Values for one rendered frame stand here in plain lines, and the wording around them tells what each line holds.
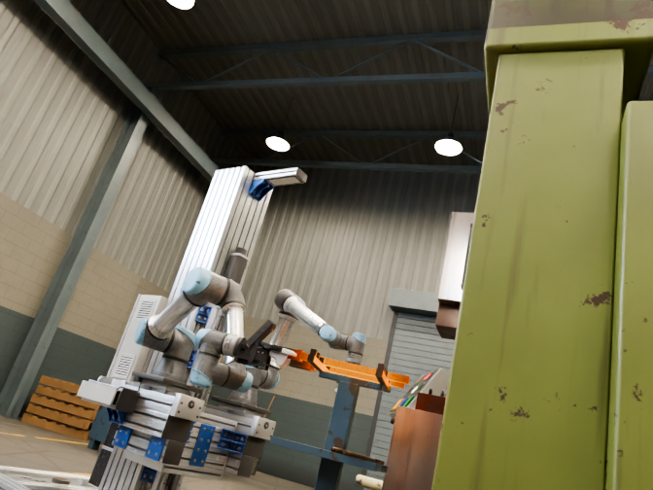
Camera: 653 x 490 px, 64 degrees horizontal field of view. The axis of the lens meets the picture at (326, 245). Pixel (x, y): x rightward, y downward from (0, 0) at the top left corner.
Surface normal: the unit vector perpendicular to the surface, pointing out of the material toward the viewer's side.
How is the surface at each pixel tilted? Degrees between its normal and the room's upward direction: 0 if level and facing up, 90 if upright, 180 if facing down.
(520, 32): 90
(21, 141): 90
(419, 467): 90
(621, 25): 90
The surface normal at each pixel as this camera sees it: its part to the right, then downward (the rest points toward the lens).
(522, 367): -0.31, -0.42
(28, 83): 0.92, 0.09
